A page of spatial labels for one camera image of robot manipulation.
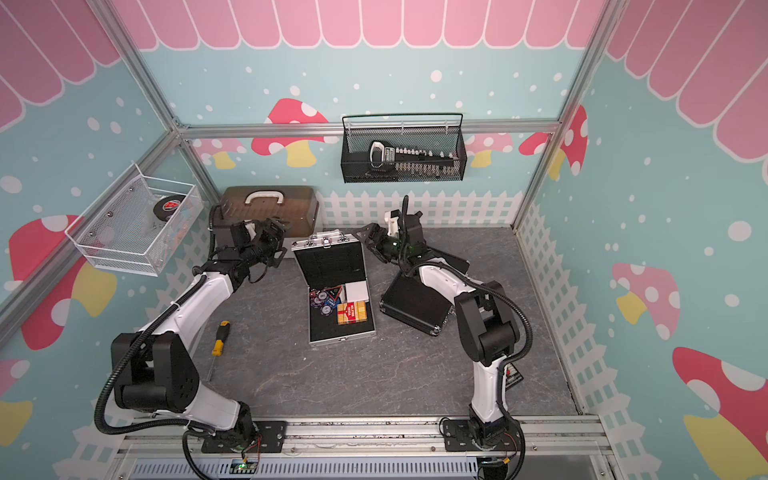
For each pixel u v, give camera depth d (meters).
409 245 0.73
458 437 0.74
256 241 0.74
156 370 0.44
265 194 1.02
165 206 0.78
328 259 0.89
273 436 0.74
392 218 0.85
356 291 0.98
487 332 0.51
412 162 0.88
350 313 0.92
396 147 0.91
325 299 0.97
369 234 0.80
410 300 0.98
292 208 0.97
